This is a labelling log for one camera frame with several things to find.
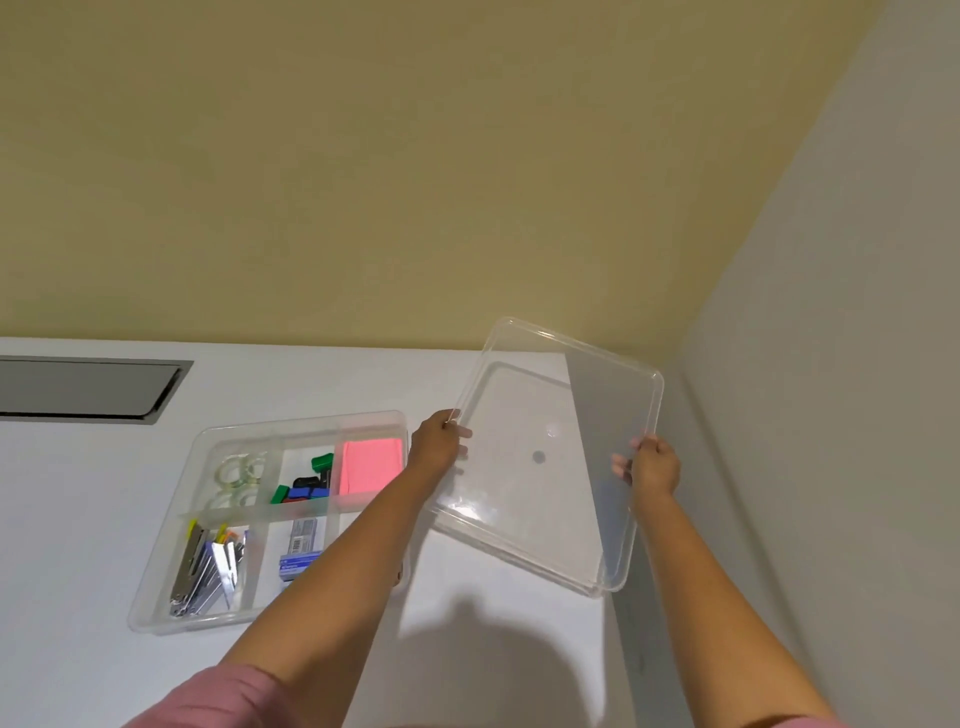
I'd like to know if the person's right hand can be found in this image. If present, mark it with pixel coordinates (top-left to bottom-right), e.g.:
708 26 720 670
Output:
610 433 682 505

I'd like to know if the person's left hand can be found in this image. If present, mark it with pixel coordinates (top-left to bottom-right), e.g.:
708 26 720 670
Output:
406 408 474 483

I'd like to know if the clear plastic box lid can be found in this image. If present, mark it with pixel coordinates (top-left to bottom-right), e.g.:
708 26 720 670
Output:
424 316 666 598

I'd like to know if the person's left forearm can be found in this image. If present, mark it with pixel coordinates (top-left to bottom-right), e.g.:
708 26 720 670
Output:
217 461 448 728

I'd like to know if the person's right forearm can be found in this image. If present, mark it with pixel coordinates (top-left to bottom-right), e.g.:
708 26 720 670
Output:
628 486 843 728

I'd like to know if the pink sticky note pad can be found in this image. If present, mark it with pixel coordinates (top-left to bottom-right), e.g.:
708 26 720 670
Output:
337 438 408 498

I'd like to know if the blue staple box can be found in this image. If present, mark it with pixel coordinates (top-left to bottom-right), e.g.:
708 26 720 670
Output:
276 552 325 584

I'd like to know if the silver stapler with orange tip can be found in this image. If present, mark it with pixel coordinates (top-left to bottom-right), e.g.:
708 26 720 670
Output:
196 524 249 613

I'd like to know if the silver stapler with yellow tip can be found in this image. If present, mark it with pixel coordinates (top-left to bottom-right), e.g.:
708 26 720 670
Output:
169 519 210 618

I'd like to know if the clear plastic organizer tray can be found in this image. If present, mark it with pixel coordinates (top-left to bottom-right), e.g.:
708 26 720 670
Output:
126 409 412 637

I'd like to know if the grey table cable hatch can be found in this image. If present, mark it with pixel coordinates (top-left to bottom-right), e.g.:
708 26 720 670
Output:
0 357 195 426

